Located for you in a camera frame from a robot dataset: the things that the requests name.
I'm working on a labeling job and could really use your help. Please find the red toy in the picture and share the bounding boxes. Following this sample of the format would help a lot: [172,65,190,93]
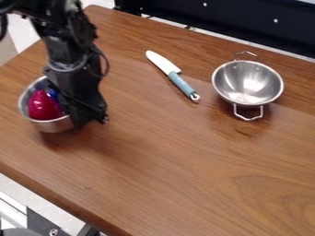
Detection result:
[27,89,67,121]

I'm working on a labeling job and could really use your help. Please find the silver bowl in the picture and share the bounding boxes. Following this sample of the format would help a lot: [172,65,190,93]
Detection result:
[17,75,76,134]

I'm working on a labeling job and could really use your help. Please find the blue toy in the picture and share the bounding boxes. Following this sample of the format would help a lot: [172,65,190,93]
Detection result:
[45,88,62,103]

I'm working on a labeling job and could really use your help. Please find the white knife with blue handle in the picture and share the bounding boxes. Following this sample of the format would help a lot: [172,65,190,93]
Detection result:
[144,50,203,102]

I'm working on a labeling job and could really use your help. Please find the silver pot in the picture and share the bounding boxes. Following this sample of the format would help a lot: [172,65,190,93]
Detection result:
[210,50,286,122]

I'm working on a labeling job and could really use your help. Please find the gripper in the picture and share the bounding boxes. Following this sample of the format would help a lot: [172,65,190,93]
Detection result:
[42,54,111,130]

